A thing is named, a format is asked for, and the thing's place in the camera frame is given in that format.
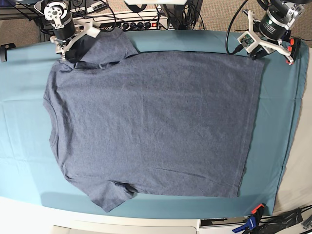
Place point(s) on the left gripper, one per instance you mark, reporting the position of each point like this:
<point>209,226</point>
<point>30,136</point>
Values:
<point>274,27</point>

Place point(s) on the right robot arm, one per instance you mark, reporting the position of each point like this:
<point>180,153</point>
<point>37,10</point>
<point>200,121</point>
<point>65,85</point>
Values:
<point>59,15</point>

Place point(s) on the orange black clamp top right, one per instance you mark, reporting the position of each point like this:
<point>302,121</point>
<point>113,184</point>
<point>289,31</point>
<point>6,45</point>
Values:
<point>293,48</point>

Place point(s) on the black bag bottom right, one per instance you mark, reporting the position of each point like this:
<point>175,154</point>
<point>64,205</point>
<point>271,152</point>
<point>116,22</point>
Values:
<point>282,221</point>

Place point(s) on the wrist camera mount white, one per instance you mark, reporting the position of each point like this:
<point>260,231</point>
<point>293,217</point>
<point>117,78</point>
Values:
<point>90,28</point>
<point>250,39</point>

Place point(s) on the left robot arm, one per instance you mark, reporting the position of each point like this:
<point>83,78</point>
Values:
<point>292,9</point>

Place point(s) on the white power strip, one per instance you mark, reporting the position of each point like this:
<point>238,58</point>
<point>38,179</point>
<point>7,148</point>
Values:
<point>136,23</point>

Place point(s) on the grey-blue T-shirt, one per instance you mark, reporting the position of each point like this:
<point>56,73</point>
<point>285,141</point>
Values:
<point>162,123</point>

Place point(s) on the black clamp left edge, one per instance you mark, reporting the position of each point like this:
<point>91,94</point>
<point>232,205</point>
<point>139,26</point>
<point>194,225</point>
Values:
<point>3,51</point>

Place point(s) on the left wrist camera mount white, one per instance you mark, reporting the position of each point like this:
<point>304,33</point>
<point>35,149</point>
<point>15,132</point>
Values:
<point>250,39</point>

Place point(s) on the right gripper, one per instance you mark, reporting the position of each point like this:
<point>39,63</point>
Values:
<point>75,53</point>

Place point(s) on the teal table cloth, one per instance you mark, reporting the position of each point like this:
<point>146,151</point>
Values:
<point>29,171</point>

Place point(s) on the orange blue clamp bottom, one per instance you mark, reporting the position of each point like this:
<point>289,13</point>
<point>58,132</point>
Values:
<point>252,222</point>

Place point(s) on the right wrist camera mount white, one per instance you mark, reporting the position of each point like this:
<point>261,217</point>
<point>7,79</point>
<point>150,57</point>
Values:
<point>90,28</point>

